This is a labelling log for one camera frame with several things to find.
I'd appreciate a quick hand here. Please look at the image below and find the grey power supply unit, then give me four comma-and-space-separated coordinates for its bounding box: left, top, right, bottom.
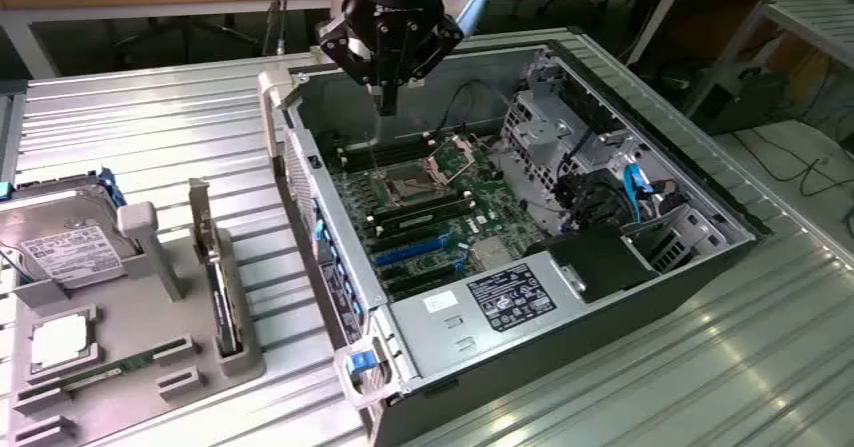
388, 252, 593, 381

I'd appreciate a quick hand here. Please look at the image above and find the black looped wire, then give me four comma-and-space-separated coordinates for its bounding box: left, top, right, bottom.
433, 80, 515, 136

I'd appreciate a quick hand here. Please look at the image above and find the black RAM slot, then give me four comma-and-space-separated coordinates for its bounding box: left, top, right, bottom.
370, 197, 473, 222
367, 191, 469, 216
339, 145, 439, 170
336, 138, 435, 162

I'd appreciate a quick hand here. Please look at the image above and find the CPU socket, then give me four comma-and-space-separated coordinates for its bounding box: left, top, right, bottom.
378, 162, 447, 204

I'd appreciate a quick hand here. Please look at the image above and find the round black device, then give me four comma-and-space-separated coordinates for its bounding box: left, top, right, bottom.
657, 56, 701, 92

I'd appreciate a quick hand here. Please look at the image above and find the blue plastic disk carrier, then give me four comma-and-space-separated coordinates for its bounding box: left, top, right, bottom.
0, 165, 130, 209

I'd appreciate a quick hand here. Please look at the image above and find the green loose RAM stick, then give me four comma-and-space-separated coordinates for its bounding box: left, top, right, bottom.
16, 339, 192, 403

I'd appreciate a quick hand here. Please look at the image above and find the green graphics card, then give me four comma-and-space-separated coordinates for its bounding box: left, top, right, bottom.
188, 177, 240, 357

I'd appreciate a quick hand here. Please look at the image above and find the grey parts rack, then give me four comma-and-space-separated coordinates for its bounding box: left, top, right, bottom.
0, 201, 268, 447

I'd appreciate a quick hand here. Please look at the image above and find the black office chair base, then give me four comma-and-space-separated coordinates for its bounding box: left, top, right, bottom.
110, 11, 266, 66

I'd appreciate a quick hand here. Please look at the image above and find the silver hard disk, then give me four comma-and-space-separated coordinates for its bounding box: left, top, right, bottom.
0, 186, 132, 289

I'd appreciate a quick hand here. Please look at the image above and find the installed RAM stick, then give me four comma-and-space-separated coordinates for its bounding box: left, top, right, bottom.
376, 206, 473, 232

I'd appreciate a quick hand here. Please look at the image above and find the metal socket locking lever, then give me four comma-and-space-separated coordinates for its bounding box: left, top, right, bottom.
366, 129, 387, 175

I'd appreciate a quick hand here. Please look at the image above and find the blue expansion slot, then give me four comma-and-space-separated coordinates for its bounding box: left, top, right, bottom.
376, 249, 462, 270
371, 235, 449, 261

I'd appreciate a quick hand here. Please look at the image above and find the black open PC case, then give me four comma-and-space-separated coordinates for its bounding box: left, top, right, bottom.
256, 26, 775, 447

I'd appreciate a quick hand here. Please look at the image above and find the black wire bundle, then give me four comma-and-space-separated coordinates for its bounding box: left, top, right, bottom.
551, 170, 639, 231

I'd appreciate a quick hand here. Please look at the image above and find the metal socket cover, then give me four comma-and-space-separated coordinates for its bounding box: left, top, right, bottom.
426, 134, 489, 178

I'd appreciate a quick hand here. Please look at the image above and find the silver CPU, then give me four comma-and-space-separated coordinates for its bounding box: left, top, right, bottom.
30, 315, 96, 368

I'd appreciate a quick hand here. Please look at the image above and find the metal disk bay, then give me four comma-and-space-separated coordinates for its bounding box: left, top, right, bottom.
619, 202, 733, 274

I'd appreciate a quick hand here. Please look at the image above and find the green motherboard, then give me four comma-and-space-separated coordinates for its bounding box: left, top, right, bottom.
319, 129, 559, 302

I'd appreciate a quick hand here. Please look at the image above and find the black plastic shroud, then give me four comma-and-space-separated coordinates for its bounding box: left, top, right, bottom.
523, 224, 659, 304

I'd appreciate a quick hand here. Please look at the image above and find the blue wire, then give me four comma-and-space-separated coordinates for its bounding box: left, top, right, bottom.
621, 163, 647, 224

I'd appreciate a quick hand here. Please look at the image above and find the long black expansion slot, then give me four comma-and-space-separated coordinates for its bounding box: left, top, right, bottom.
390, 273, 470, 297
383, 263, 463, 284

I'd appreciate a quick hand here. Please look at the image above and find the perforated metal drive cage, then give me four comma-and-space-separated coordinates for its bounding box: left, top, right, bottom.
498, 89, 583, 203

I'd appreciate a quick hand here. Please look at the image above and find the silver chipset heat sink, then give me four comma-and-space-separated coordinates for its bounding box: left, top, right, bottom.
470, 239, 521, 269

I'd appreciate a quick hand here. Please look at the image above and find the black box device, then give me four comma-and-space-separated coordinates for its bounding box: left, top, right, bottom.
693, 64, 793, 136

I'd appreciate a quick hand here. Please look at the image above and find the metal slat shelf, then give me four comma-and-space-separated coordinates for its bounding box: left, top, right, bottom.
679, 0, 854, 118

